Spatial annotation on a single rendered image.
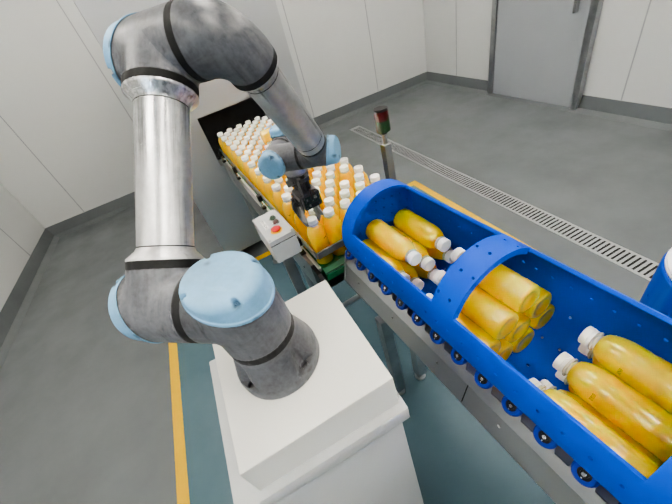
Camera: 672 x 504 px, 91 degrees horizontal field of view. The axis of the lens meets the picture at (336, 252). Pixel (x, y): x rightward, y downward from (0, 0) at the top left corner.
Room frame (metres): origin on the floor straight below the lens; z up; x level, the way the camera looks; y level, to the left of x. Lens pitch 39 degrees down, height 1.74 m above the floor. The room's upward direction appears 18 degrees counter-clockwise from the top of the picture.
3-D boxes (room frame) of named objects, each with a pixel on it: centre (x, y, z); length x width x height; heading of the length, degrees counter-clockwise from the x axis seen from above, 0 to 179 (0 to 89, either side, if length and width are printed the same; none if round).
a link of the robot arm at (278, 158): (0.89, 0.07, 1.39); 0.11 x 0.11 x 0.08; 67
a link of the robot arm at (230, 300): (0.37, 0.17, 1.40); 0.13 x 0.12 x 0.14; 67
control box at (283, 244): (1.05, 0.19, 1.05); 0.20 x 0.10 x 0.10; 18
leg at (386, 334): (0.87, -0.10, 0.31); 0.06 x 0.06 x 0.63; 18
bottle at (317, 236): (1.01, 0.05, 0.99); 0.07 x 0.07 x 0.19
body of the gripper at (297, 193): (0.99, 0.04, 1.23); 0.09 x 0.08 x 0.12; 18
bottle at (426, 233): (0.77, -0.26, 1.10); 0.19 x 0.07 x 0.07; 18
